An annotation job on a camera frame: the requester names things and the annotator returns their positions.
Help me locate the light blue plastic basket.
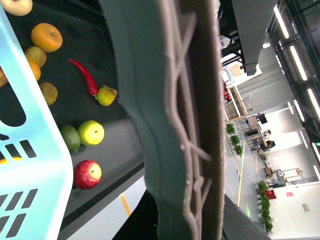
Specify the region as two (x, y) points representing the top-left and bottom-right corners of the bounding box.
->
(0, 10), (73, 240)

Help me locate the small yellow pear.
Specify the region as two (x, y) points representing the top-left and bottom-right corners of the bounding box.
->
(97, 85), (118, 107)

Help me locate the grey basket handle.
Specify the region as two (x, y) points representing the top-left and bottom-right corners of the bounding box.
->
(99, 0), (225, 240)

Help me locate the black fruit display shelf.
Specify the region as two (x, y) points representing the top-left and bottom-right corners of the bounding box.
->
(7, 0), (145, 240)

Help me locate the beige pear top left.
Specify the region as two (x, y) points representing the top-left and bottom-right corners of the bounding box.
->
(0, 0), (33, 17)

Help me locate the red chili pepper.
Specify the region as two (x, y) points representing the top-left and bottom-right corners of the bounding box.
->
(68, 58), (98, 98)

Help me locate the orange fruit top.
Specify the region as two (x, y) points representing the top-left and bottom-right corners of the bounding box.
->
(31, 22), (63, 53)

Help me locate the green lime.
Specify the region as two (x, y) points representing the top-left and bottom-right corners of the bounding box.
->
(59, 124), (81, 153)

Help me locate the brownish yellow fruit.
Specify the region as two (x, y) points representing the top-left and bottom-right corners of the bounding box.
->
(24, 46), (47, 68)

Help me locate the yellow-green apple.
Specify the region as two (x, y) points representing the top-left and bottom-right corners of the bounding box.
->
(77, 120), (105, 146)

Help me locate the dull yellow small fruit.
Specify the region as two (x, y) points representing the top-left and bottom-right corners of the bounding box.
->
(39, 82), (58, 106)

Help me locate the red apple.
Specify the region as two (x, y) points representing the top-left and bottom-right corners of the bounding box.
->
(73, 159), (102, 190)

